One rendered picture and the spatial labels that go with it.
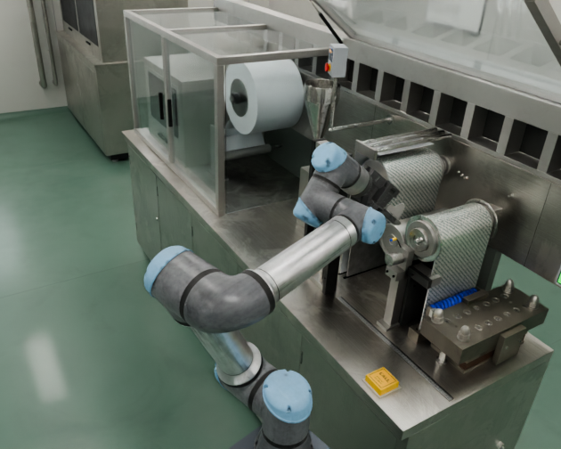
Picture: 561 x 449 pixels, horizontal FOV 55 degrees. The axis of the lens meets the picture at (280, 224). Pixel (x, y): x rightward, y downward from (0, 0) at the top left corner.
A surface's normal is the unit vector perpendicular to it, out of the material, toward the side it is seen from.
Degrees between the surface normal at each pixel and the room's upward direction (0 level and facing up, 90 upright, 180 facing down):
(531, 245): 90
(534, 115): 90
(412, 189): 92
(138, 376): 0
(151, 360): 0
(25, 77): 90
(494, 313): 0
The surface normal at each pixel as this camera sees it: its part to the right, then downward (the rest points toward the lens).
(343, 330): 0.05, -0.87
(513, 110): -0.85, 0.22
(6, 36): 0.51, 0.44
